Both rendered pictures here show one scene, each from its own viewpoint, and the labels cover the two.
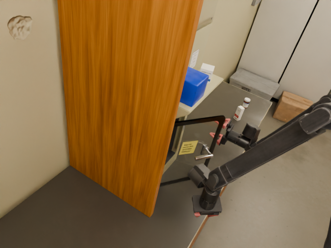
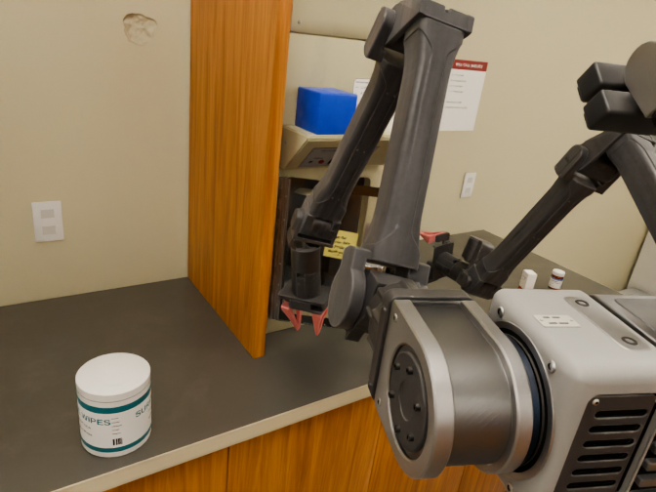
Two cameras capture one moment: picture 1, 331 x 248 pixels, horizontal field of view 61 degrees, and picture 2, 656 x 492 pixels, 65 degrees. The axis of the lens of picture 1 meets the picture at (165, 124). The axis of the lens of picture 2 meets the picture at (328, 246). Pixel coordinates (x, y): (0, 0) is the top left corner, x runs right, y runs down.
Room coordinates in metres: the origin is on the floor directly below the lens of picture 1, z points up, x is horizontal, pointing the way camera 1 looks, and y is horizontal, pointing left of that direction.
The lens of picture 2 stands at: (-0.15, -0.70, 1.73)
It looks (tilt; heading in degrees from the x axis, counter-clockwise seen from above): 23 degrees down; 30
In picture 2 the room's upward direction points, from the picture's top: 7 degrees clockwise
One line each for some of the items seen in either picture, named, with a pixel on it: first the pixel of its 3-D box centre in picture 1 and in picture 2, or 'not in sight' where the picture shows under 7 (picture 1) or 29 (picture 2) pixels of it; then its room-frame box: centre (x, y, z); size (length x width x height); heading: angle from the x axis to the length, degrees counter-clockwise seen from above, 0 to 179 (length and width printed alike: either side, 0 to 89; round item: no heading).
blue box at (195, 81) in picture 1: (188, 85); (325, 110); (0.88, -0.05, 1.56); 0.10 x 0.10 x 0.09; 66
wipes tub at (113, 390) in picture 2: not in sight; (115, 403); (0.35, 0.02, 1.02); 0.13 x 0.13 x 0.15
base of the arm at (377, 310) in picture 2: not in sight; (408, 328); (0.30, -0.54, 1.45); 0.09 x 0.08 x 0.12; 133
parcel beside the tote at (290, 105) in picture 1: (292, 108); not in sight; (3.27, -1.62, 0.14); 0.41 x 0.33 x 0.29; 72
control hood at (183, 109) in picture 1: (192, 98); (349, 150); (0.95, -0.09, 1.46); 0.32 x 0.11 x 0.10; 156
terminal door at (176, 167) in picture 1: (184, 154); (336, 259); (0.91, -0.11, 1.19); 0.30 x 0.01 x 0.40; 120
